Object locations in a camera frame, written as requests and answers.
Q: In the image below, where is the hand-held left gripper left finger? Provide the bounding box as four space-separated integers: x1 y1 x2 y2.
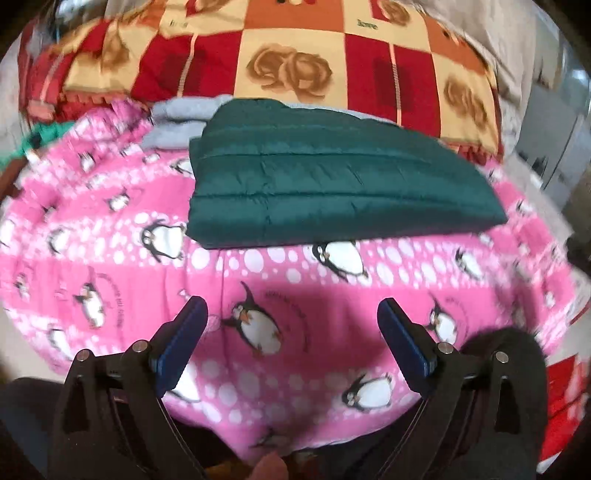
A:
48 295 209 480

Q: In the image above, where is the pink penguin print blanket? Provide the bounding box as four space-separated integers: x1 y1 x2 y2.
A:
0 99 578 467

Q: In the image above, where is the rose patterned checked blanket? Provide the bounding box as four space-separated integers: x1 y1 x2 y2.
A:
18 0 504 162

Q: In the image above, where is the beige cloth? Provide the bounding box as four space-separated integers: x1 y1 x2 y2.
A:
416 0 541 109

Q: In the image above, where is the red bag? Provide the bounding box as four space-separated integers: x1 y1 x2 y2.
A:
540 355 591 472

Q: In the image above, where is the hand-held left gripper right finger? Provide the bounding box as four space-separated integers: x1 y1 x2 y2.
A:
376 298 527 480

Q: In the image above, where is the grey cloth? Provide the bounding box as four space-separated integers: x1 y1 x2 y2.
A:
141 95 398 151

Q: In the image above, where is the green puffer jacket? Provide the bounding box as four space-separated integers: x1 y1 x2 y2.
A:
187 99 509 250

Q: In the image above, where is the white refrigerator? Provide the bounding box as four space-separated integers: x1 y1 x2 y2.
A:
515 83 591 208

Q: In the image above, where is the bright green cloth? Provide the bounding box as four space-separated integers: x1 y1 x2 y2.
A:
16 120 70 158

